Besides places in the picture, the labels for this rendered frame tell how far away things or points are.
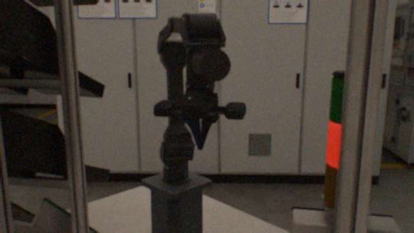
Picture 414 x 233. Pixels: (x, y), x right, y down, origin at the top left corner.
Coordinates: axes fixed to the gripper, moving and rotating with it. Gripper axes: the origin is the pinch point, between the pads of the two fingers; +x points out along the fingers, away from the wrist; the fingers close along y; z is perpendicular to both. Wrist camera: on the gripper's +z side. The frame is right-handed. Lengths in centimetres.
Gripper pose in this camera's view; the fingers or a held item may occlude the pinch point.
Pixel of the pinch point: (200, 133)
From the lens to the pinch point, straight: 79.6
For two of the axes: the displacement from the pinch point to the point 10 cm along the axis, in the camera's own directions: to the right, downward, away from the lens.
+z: -1.8, 2.1, -9.6
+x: 0.0, 9.8, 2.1
